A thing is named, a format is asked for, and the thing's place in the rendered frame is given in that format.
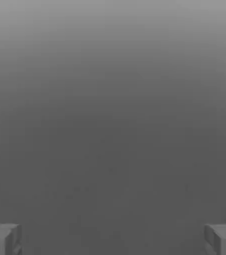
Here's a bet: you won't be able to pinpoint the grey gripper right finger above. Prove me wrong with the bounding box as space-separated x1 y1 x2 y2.
204 223 226 255

